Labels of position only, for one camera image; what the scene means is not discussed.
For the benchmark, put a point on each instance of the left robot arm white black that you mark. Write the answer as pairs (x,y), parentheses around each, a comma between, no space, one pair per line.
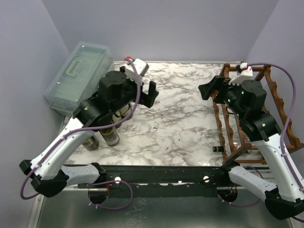
(48,173)

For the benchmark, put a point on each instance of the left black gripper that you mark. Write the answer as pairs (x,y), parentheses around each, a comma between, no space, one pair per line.
(145,98)

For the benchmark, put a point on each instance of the translucent plastic storage box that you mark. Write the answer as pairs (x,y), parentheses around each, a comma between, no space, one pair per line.
(79,77)

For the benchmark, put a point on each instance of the green wine bottle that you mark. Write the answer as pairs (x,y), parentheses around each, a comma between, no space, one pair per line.
(110,136)
(91,144)

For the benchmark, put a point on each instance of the leftmost green wine bottle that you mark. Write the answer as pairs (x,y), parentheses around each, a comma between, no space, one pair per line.
(91,144)

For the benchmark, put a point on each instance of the front green wine bottle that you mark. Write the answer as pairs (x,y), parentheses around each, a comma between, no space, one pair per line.
(110,136)

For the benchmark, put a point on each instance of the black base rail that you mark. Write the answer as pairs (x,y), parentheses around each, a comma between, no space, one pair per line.
(165,181)

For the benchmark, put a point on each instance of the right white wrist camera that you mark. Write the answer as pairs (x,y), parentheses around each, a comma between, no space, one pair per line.
(244,72)

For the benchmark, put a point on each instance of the brown wooden wine rack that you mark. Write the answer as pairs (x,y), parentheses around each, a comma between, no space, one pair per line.
(238,130)

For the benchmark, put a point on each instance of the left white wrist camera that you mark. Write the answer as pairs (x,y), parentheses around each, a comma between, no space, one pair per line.
(140,66)

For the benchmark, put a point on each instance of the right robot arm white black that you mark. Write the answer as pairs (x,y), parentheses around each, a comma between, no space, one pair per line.
(283,199)

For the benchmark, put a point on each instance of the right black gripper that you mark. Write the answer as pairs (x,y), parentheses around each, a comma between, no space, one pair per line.
(219,92)

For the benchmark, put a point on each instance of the green bottle white label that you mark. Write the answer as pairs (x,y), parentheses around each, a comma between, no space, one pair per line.
(122,113)

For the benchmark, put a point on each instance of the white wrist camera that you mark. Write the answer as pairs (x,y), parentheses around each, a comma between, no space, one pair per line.
(244,72)
(140,66)

